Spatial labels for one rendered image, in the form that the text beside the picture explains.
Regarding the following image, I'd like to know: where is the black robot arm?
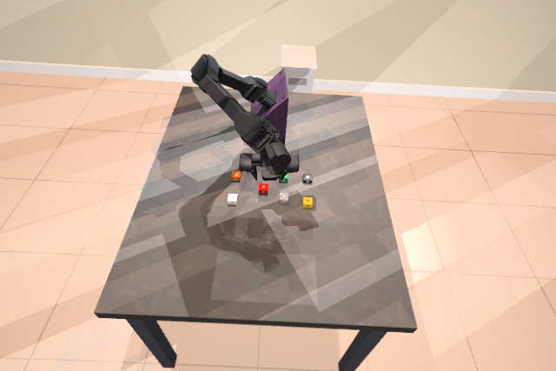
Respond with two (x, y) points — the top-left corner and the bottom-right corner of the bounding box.
(190, 54), (291, 181)

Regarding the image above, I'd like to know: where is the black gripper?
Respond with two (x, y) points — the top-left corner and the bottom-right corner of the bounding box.
(239, 151), (299, 180)

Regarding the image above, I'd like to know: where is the yellow block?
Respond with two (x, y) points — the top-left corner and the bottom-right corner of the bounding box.
(302, 197), (313, 208)

